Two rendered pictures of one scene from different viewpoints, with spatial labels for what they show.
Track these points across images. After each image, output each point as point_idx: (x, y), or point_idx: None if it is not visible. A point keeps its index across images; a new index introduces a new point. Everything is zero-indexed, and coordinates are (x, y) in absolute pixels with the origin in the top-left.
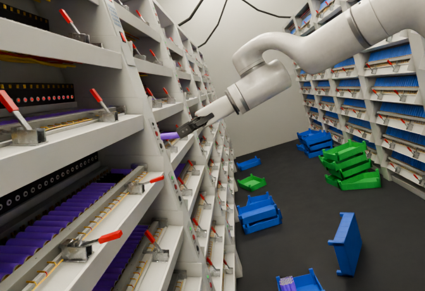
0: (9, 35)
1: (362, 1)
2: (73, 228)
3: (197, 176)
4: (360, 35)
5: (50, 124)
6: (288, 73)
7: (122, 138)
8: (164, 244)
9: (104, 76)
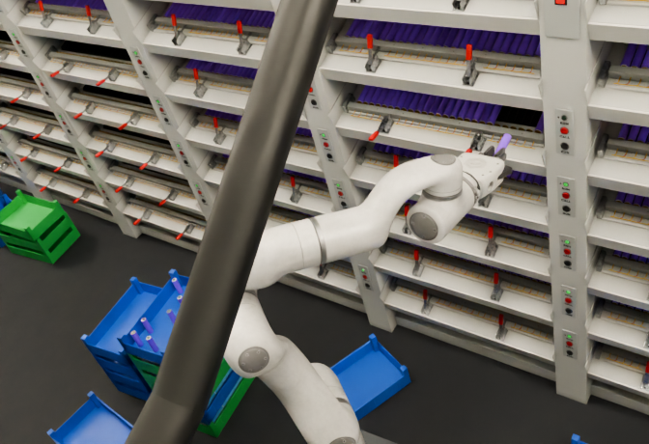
0: (364, 13)
1: (296, 221)
2: (403, 115)
3: None
4: None
5: (422, 53)
6: (407, 223)
7: (474, 100)
8: (510, 204)
9: None
